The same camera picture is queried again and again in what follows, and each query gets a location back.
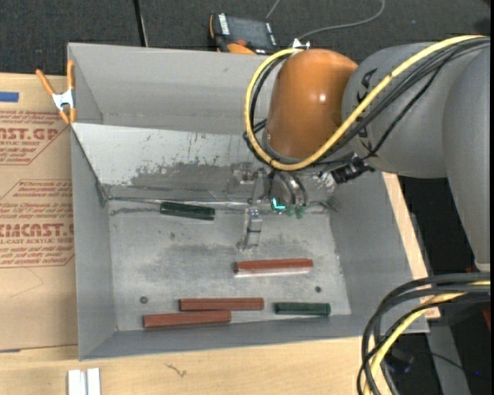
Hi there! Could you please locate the dark green flat block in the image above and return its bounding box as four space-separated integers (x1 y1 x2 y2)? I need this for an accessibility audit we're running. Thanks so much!
273 301 332 317
160 201 217 222

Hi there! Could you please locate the brown cardboard board red print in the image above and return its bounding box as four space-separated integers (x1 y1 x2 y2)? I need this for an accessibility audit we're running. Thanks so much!
0 71 80 354

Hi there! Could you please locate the red-brown flat block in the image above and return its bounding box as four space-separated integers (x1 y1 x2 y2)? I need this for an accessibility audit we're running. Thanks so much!
142 309 233 330
233 258 315 279
177 297 266 313

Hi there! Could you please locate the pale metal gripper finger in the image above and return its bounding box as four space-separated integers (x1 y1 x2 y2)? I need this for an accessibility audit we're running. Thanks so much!
229 161 260 197
235 207 265 251

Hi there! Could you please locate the black cylinder on white bracket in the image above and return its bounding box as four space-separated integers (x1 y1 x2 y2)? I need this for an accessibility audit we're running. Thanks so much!
317 156 375 184

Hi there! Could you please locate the grey metal bin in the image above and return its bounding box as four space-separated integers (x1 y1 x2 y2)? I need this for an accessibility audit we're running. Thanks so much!
67 42 431 361

